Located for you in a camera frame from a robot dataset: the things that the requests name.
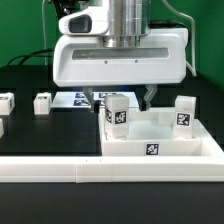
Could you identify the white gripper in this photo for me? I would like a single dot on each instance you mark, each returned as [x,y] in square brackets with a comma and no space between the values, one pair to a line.
[84,61]

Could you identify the white square tabletop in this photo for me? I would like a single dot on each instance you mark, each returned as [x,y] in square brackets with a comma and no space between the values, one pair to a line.
[151,134]

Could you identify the white L-shaped fence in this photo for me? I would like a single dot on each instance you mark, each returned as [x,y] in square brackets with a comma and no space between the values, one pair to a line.
[208,167]

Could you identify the white marker base plate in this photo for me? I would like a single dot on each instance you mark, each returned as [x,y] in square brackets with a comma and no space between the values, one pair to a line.
[78,99]

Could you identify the white part at left edge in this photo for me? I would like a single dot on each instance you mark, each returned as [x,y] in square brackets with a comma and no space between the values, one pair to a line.
[1,128]

